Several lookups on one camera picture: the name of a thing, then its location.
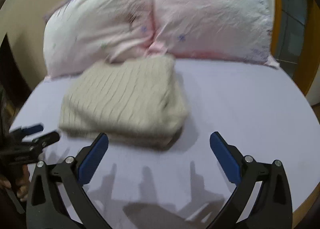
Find person's left hand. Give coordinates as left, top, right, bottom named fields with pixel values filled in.
left=1, top=165, right=30, bottom=202

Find beige knit sweater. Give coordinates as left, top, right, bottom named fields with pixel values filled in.
left=59, top=54, right=189, bottom=148

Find pink floral pillow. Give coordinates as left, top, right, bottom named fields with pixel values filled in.
left=43, top=0, right=153, bottom=78
left=150, top=0, right=277, bottom=67

